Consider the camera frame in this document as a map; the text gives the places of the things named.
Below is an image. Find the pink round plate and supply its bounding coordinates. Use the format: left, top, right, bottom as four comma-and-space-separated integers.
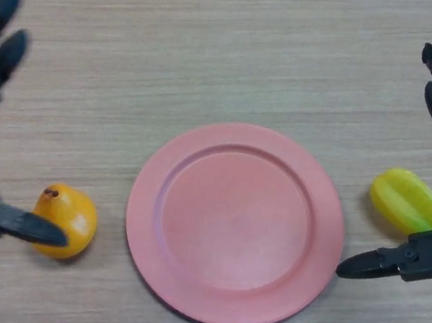
112, 109, 358, 323

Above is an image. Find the yellow orange pear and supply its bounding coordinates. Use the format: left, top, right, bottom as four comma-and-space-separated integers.
26, 180, 103, 265

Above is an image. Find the yellow green starfruit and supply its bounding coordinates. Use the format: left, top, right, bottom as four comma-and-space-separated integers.
364, 163, 432, 239

